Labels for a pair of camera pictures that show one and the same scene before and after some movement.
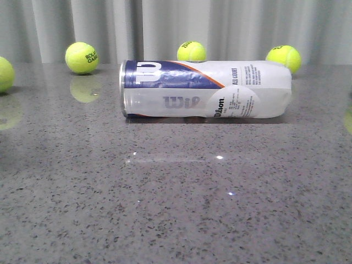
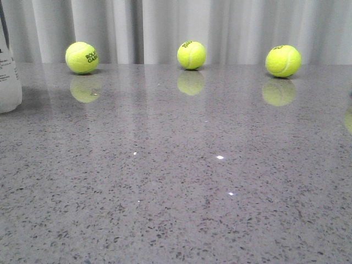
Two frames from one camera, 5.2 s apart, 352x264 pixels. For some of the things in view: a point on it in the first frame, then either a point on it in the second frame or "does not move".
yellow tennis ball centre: x=191 y=51 does not move
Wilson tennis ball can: x=232 y=89 → x=11 y=91
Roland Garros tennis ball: x=81 y=58 does not move
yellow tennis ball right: x=286 y=55 does not move
